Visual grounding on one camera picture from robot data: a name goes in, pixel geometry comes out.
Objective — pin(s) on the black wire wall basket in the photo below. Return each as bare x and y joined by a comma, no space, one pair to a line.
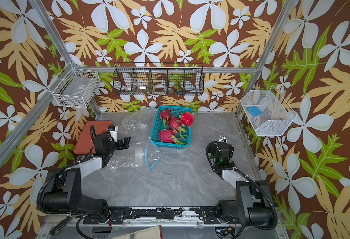
158,79

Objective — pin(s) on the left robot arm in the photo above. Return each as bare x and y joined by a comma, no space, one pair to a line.
62,192

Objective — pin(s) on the teal plastic basket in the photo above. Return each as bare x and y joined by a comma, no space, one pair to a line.
158,126

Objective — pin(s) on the white wire basket right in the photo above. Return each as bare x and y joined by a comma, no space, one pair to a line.
277,114

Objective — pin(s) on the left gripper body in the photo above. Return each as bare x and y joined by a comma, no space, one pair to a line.
119,146

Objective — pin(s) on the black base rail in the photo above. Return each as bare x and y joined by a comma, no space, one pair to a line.
186,216

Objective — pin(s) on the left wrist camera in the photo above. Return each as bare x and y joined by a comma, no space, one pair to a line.
112,129

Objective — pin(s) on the white wire basket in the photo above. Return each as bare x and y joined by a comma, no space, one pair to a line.
75,87
277,114

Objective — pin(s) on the white wire basket left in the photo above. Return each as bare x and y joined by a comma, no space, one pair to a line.
75,87

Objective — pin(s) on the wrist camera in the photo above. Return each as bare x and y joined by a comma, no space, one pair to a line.
112,129
223,138

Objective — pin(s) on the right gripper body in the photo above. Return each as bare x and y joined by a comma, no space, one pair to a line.
217,146

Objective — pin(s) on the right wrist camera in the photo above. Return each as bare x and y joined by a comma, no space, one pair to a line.
223,138

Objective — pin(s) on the blue sponge in basket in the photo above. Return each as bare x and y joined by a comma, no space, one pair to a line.
254,111

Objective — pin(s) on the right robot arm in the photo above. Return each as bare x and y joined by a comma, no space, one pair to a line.
253,206

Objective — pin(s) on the dragon fruit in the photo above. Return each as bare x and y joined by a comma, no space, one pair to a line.
170,136

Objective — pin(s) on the red plastic tool case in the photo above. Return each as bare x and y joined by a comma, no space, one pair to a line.
84,143

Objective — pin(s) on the clear zip-top bag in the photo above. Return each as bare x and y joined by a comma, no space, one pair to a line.
138,154
138,124

